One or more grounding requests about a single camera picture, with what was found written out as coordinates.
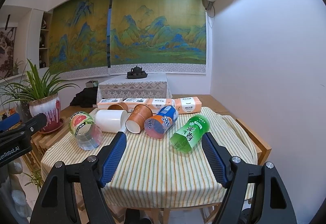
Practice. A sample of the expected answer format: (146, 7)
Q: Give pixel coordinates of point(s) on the small floor plant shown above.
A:
(36, 179)

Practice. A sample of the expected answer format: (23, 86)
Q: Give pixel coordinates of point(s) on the red white flower pot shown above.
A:
(50, 106)

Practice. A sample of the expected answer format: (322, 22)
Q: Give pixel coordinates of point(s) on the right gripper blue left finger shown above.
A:
(109, 158)

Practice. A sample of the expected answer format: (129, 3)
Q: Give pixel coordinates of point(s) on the blue orange label cup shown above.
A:
(157, 125)

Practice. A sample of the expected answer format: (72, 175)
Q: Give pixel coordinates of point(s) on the small green box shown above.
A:
(91, 84)

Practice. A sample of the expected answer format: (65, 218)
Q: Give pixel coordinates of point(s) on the lace covered side table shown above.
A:
(155, 85)

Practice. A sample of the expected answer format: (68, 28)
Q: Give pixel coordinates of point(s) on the striped tablecloth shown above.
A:
(69, 152)

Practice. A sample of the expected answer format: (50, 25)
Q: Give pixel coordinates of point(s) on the right landscape painting blind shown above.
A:
(158, 35)

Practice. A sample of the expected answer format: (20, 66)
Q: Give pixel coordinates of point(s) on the tissue pack far right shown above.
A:
(188, 105)

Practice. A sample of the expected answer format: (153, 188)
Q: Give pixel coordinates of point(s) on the landscape painting blind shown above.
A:
(78, 39)
(158, 35)

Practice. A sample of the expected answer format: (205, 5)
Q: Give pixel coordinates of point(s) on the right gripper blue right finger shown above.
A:
(218, 159)

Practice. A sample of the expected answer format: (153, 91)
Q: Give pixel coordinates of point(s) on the white paper cup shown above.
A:
(112, 121)

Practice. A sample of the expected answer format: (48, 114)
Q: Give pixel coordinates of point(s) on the black teapot set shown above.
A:
(136, 73)

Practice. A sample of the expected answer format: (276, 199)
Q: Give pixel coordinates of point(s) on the tissue pack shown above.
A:
(133, 102)
(156, 104)
(188, 105)
(105, 103)

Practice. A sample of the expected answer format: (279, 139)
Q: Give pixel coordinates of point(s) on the wooden wall shelf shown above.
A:
(44, 40)

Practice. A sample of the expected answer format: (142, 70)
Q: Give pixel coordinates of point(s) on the green spider plant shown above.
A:
(33, 86)

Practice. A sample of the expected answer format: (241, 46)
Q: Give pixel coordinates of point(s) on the flower scroll painting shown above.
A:
(7, 37)

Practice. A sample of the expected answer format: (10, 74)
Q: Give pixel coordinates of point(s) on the tissue pack far left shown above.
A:
(105, 103)

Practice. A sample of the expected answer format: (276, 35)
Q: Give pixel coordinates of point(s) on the left landscape painting blind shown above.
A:
(78, 39)

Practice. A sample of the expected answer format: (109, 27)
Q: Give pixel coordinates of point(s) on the green tea label cup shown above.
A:
(186, 137)

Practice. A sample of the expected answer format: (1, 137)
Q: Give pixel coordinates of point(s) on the grapefruit label plastic cup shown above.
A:
(88, 135)

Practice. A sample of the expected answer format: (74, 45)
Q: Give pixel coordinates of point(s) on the brown paper cup gold rim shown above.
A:
(119, 106)

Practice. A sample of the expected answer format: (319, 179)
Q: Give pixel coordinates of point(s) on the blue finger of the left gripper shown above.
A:
(33, 125)
(10, 121)

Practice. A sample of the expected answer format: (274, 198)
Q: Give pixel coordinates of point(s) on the black bag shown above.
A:
(86, 98)

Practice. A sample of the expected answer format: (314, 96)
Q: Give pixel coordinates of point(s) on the brown paper cup lying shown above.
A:
(136, 120)

